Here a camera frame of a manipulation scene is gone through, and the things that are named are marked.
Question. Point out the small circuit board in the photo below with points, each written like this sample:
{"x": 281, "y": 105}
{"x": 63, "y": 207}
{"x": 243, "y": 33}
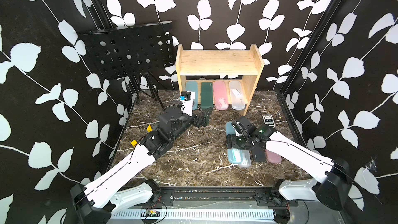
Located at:
{"x": 152, "y": 213}

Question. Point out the wooden two-tier shelf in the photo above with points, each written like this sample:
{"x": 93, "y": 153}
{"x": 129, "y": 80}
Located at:
{"x": 247, "y": 63}

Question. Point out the black perforated music stand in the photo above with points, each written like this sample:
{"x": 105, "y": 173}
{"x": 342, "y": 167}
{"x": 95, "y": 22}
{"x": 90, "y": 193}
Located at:
{"x": 136, "y": 52}

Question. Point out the dark grey pencil case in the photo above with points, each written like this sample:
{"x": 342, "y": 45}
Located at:
{"x": 258, "y": 154}

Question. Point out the pink pencil case top shelf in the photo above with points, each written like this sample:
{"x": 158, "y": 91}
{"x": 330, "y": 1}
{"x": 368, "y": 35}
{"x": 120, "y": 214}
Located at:
{"x": 273, "y": 157}

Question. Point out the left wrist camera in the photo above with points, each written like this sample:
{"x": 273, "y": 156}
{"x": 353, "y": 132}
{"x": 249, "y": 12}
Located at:
{"x": 187, "y": 101}

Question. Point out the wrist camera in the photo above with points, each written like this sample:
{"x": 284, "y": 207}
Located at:
{"x": 243, "y": 126}
{"x": 187, "y": 101}

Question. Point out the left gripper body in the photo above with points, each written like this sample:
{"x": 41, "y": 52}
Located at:
{"x": 194, "y": 122}

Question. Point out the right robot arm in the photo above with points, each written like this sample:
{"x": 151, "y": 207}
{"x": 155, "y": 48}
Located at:
{"x": 330, "y": 181}

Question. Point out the clear pencil case lower shelf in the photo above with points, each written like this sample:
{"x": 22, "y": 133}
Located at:
{"x": 237, "y": 96}

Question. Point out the dark green pencil case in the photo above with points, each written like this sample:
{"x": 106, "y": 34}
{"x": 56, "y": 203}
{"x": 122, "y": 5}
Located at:
{"x": 206, "y": 95}

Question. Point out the white pencil case top shelf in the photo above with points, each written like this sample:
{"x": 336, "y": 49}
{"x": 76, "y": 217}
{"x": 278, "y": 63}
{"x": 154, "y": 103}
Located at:
{"x": 245, "y": 159}

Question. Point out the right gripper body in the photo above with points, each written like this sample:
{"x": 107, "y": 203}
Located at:
{"x": 236, "y": 142}

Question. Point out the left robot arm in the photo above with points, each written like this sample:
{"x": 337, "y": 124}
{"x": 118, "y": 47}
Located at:
{"x": 98, "y": 201}

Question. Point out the pink pencil case shelf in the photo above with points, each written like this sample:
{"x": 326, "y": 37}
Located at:
{"x": 220, "y": 95}
{"x": 273, "y": 157}

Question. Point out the light blue pencil case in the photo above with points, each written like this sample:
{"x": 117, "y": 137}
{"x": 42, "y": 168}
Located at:
{"x": 234, "y": 156}

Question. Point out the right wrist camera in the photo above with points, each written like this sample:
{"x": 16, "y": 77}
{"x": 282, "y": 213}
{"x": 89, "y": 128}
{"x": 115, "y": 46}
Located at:
{"x": 243, "y": 126}

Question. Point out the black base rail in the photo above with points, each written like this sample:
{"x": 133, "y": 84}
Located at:
{"x": 277, "y": 197}

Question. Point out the teal pencil case lower shelf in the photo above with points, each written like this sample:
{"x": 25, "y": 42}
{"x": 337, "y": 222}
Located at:
{"x": 192, "y": 86}

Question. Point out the pink pencil case lower shelf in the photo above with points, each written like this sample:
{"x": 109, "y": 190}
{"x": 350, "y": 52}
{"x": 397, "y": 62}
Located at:
{"x": 220, "y": 95}

